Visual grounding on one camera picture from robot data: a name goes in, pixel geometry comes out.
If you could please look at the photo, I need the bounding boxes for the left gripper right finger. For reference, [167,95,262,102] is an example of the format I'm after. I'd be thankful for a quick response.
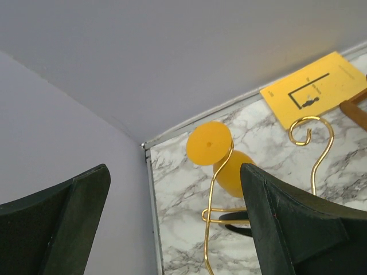
[240,164,366,274]

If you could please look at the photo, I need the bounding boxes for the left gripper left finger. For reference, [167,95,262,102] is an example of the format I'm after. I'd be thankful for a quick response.
[1,164,111,274]

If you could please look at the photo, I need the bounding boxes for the gold wire wine glass rack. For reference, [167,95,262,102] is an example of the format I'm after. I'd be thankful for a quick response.
[201,115,335,275]

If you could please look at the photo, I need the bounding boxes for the orange plastic wine glass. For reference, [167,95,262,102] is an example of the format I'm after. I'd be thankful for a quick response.
[186,121,255,198]

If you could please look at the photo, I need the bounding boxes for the wooden dish rack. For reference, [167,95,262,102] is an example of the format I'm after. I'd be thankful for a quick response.
[339,88,367,131]

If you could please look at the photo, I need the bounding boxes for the yellow card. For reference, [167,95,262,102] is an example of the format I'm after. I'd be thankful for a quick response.
[260,52,366,131]

